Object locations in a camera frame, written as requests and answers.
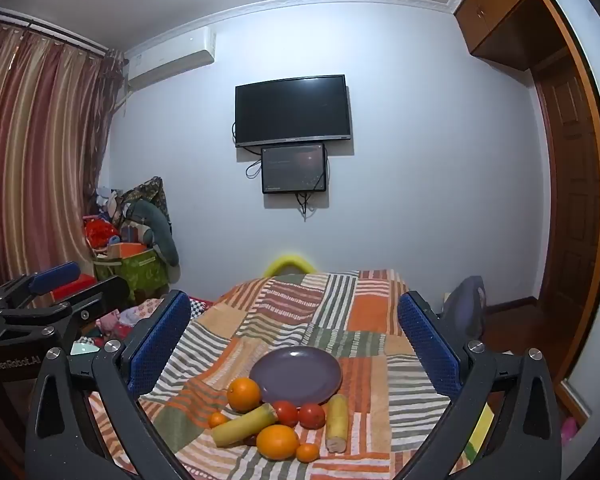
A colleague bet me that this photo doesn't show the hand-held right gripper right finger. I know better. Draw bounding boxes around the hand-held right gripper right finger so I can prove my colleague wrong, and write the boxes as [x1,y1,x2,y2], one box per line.
[397,290,564,480]

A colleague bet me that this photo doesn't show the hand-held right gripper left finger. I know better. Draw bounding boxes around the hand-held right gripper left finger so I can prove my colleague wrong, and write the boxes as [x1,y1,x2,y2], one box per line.
[25,289,193,480]

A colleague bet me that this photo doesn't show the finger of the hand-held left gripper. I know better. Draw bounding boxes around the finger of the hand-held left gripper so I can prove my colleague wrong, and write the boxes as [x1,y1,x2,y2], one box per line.
[0,276,131,357]
[0,261,82,312]

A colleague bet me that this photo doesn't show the large orange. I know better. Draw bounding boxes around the large orange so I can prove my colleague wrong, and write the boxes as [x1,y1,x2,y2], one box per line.
[256,424,301,461]
[227,377,263,414]

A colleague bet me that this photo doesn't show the long yellow banana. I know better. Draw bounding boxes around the long yellow banana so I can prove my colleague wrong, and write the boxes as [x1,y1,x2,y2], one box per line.
[211,403,280,448]

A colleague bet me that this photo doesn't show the purple plate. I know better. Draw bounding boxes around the purple plate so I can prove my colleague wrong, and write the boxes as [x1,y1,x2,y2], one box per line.
[249,346,343,407]

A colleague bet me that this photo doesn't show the red tomato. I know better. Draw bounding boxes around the red tomato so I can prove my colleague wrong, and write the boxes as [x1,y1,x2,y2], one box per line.
[298,403,327,430]
[272,400,300,428]

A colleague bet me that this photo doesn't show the red box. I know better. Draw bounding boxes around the red box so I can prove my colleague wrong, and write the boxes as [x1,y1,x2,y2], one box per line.
[52,274,96,303]

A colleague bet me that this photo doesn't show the pink toy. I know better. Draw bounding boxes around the pink toy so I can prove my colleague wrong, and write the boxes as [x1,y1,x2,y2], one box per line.
[97,310,146,335]

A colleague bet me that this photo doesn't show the green storage box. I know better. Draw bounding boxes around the green storage box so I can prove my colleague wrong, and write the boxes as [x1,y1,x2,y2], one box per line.
[92,245,171,302]

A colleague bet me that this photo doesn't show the orange box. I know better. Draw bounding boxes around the orange box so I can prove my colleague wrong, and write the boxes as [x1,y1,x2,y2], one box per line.
[107,242,148,261]

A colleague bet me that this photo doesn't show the grey office chair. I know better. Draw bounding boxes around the grey office chair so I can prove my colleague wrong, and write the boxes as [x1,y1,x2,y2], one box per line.
[442,276,488,351]

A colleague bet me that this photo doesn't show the red bag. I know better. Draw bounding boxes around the red bag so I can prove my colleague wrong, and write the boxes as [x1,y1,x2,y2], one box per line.
[82,214,121,251]

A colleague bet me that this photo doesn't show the grey stuffed toy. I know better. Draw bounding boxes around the grey stuffed toy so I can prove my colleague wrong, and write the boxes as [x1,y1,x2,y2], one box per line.
[130,200,180,267]

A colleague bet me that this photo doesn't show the yellow cloth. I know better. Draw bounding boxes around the yellow cloth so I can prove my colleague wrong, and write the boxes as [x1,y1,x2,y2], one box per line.
[467,405,496,461]

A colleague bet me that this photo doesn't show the dark patterned bag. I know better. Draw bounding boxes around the dark patterned bag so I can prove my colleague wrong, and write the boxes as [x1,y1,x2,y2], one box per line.
[120,176,173,231]

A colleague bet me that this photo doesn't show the striped patchwork blanket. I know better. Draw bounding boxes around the striped patchwork blanket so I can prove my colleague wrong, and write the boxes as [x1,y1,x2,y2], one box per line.
[87,269,486,480]

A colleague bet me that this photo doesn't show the striped brown curtain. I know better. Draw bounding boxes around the striped brown curtain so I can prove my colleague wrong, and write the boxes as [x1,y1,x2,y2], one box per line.
[0,10,126,291]

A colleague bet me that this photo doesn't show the yellow plastic object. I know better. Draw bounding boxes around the yellow plastic object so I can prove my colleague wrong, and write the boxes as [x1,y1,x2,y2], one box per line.
[263,254,316,278]

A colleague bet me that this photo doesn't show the pink object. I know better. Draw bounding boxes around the pink object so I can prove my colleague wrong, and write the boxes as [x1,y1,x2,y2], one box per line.
[560,415,579,449]

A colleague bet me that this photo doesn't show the brown wooden door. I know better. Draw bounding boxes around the brown wooden door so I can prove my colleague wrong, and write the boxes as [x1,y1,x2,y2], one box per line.
[532,60,600,361]

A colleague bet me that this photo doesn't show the white air conditioner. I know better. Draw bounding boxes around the white air conditioner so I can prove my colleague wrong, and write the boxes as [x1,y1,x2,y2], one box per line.
[122,26,217,92]

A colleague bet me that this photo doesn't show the wooden upper cabinet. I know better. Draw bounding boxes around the wooden upper cabinet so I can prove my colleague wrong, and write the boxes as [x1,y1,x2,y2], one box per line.
[452,0,571,68]

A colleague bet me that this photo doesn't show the small black wall monitor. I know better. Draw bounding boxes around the small black wall monitor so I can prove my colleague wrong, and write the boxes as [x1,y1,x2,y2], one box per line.
[260,143,328,195]

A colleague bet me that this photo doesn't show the curtain rail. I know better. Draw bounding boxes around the curtain rail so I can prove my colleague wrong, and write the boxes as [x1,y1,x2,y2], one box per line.
[0,6,126,57]

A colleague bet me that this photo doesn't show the black wall television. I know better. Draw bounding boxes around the black wall television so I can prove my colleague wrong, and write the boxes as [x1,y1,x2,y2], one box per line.
[234,74,352,149]

